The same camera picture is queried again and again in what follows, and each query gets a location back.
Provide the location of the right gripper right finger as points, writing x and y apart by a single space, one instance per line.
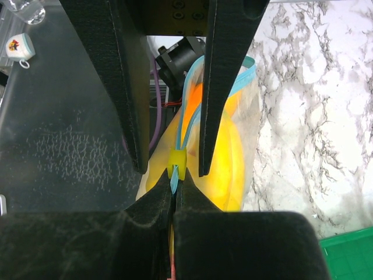
212 244

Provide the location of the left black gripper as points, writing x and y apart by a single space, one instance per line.
114 35

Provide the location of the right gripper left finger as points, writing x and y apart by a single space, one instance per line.
129 244

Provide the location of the clear zip top bag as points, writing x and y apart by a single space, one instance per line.
241 104

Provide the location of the green plastic tray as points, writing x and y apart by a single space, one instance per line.
349 255

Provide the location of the yellow banana bunch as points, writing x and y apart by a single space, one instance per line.
224 185

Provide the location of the orange fruit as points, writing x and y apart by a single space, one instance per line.
195 98

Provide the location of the clear drinking glass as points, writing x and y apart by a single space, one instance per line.
31 12

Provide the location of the small painted ceramic cup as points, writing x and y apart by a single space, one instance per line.
19 48

